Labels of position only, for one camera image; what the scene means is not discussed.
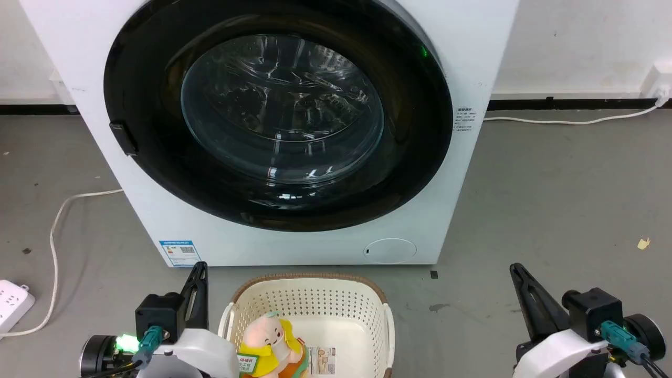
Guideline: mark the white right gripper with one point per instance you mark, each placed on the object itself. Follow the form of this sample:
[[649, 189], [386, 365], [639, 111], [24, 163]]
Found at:
[[562, 354]]

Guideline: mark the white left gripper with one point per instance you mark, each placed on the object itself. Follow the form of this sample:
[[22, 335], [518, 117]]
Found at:
[[202, 353]]

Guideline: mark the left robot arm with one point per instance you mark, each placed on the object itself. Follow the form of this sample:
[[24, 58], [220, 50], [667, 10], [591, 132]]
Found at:
[[100, 356]]

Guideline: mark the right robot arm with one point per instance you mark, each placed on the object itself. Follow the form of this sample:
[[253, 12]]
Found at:
[[647, 336]]

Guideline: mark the white front-load washing machine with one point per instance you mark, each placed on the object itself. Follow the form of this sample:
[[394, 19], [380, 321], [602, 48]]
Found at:
[[294, 244]]

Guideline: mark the black round glass washer door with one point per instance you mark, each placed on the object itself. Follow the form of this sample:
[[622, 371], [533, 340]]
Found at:
[[278, 110]]

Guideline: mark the blue energy label sticker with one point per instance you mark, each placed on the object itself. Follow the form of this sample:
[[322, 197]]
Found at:
[[180, 253]]

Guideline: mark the pink yellow plush doll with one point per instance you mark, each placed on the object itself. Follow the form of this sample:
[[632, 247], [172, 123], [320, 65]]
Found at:
[[270, 346]]

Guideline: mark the yellow paper scrap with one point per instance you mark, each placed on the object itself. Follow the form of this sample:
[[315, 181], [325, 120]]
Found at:
[[643, 243]]

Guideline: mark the paper label in basket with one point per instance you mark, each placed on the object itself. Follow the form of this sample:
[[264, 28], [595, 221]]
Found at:
[[321, 359]]

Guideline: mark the cream plastic laundry basket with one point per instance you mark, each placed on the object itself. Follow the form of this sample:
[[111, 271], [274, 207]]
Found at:
[[336, 310]]

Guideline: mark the round white filter cover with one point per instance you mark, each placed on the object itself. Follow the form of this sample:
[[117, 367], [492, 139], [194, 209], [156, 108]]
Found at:
[[390, 250]]

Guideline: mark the white power strip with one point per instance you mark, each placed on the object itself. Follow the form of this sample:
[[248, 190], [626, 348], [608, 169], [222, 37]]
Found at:
[[11, 305]]

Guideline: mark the white text sticker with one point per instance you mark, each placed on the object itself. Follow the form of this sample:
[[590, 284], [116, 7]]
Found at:
[[464, 121]]

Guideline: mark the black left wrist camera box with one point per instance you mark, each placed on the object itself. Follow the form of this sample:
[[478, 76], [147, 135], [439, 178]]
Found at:
[[159, 314]]

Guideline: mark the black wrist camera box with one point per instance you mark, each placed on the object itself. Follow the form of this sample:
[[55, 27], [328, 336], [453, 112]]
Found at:
[[593, 312], [159, 314]]

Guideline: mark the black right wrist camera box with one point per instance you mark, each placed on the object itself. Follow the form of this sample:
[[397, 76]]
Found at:
[[593, 312]]

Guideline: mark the teal left camera connector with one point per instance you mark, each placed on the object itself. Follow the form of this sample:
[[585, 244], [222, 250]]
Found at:
[[149, 341]]

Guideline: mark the teal camera connector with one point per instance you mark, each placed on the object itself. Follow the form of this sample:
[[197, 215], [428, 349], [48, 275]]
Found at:
[[149, 341], [622, 340]]

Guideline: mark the teal right camera connector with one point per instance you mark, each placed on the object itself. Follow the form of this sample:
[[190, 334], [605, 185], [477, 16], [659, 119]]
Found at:
[[622, 340]]

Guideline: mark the white wall plug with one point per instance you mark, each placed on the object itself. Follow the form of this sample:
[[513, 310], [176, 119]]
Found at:
[[661, 96]]

